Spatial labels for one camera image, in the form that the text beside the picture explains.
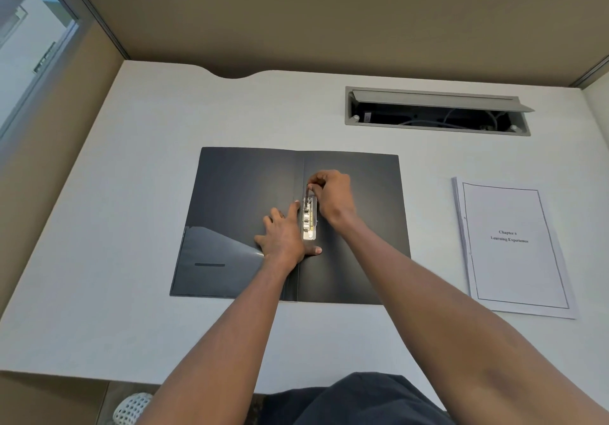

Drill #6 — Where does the person's right hand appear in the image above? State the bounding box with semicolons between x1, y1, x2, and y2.
307;170;358;228

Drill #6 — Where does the person's left hand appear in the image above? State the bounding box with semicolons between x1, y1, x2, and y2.
254;201;323;271

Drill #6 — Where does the metal folder clamp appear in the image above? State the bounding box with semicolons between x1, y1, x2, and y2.
300;196;319;241

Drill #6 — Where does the black plastic folder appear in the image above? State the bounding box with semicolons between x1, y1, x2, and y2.
170;147;412;305

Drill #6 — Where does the person's right forearm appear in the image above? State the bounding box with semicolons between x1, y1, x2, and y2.
328;210;609;425

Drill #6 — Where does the person's left forearm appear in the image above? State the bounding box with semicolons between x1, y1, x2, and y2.
135;254;307;425

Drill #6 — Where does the person's dark clothing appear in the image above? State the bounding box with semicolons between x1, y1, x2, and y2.
259;372;458;425

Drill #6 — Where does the white printed paper stack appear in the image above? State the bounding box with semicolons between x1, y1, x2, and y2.
451;176;580;320

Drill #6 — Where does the white mesh shoe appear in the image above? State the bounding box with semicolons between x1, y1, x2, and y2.
114;392;154;425

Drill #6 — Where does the glass partition window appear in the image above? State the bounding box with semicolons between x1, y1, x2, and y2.
0;0;82;138

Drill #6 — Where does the white cable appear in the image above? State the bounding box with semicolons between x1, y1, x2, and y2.
397;118;476;131

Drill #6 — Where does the grey desk cable box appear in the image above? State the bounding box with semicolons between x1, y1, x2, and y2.
345;86;535;137

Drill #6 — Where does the grey cable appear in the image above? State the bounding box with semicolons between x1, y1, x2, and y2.
442;109;507;131

